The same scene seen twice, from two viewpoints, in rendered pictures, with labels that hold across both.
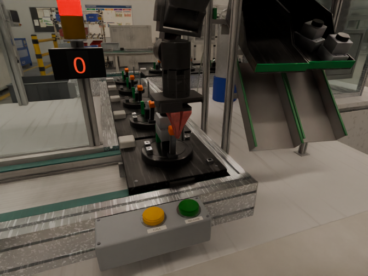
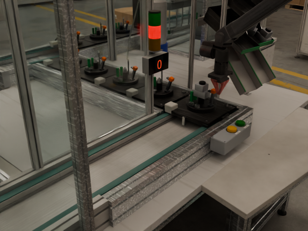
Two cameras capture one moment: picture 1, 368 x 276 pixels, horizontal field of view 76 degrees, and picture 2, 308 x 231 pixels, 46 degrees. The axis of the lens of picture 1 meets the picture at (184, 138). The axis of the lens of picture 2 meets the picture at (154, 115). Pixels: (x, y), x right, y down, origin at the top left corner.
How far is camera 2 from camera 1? 1.24 m
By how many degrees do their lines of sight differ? 27
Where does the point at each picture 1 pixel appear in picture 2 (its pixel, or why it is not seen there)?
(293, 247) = (275, 132)
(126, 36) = not seen: outside the picture
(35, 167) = (135, 133)
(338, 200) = (278, 111)
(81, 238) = (205, 148)
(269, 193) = not seen: hidden behind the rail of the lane
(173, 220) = (239, 128)
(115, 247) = (229, 142)
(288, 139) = (253, 85)
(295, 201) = (262, 117)
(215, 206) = not seen: hidden behind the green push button
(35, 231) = (195, 146)
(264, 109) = (238, 71)
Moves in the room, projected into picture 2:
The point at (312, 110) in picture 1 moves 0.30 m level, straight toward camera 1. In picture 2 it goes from (255, 67) to (272, 88)
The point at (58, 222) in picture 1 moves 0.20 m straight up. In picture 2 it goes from (199, 141) to (202, 94)
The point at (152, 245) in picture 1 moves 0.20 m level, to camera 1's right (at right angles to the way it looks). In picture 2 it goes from (237, 140) to (272, 129)
